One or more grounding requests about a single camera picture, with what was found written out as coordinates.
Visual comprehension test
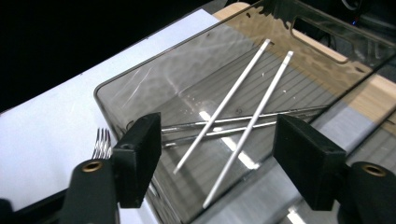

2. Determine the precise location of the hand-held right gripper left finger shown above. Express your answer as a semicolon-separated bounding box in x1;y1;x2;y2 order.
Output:
111;112;163;209

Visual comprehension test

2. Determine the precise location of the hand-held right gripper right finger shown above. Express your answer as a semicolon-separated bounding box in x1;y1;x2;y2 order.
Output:
272;114;347;212

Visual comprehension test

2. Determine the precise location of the white chopstick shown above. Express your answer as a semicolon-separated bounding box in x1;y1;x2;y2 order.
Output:
172;37;272;175
202;50;295;209

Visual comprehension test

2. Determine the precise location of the metal chopstick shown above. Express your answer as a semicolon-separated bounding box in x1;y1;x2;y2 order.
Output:
161;120;278;148
161;105;330;133

